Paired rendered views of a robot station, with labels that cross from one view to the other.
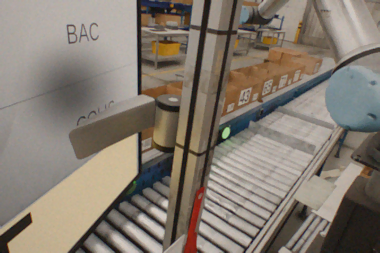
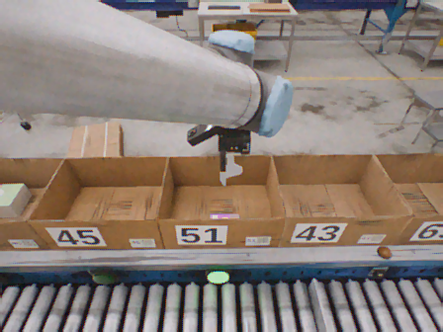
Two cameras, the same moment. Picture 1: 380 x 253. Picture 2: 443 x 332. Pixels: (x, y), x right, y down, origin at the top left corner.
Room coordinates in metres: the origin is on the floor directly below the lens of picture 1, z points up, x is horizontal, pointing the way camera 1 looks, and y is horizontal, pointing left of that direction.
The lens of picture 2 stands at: (1.33, -0.57, 1.72)
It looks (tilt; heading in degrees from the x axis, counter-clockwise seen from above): 43 degrees down; 55
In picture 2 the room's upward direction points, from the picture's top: straight up
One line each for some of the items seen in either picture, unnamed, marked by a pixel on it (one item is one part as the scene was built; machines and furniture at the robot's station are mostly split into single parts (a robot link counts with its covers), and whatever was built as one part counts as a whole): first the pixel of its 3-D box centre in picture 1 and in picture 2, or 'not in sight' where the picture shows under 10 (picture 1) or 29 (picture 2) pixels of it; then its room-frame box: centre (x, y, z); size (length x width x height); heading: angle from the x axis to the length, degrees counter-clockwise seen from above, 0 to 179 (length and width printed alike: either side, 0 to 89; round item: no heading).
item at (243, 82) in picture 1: (232, 88); (328, 198); (2.01, -0.27, 0.96); 0.39 x 0.29 x 0.17; 146
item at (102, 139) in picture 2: not in sight; (96, 148); (1.49, 1.76, 0.06); 0.69 x 0.47 x 0.13; 70
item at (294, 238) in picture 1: (301, 230); not in sight; (0.88, -0.51, 0.74); 0.28 x 0.02 x 0.02; 141
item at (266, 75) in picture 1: (254, 81); (433, 197); (2.34, -0.49, 0.96); 0.39 x 0.29 x 0.17; 146
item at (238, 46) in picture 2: not in sight; (230, 64); (1.67, -0.12, 1.49); 0.10 x 0.09 x 0.12; 16
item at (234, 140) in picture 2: not in sight; (232, 129); (1.68, -0.13, 1.32); 0.09 x 0.08 x 0.12; 146
